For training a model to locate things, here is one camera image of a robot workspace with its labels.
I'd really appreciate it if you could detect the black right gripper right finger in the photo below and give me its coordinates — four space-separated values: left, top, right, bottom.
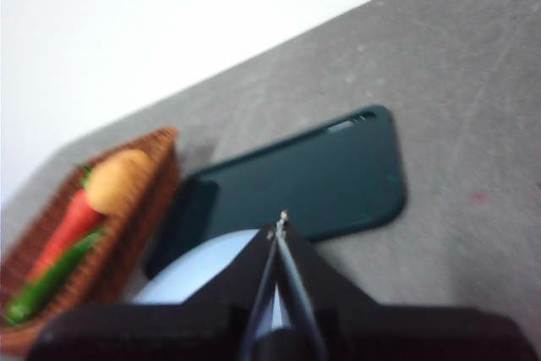
278 219 540 361

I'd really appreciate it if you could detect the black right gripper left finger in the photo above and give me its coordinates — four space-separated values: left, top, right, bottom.
25 225 278 361

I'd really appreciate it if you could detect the light blue plate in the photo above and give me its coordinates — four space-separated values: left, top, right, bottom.
133 227 293 332

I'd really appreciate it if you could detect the green pepper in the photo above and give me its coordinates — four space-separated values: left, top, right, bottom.
3 225 107 324

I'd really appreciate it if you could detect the brown wicker basket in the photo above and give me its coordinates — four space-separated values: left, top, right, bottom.
0 126 181 329

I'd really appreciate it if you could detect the red carrot with green leaves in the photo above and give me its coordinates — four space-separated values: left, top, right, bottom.
25 164 107 284

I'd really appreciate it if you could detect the yellow-brown potato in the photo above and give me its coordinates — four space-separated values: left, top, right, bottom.
86 149 156 215

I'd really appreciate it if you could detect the dark green cutting board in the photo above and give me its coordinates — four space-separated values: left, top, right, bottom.
143 103 409 282

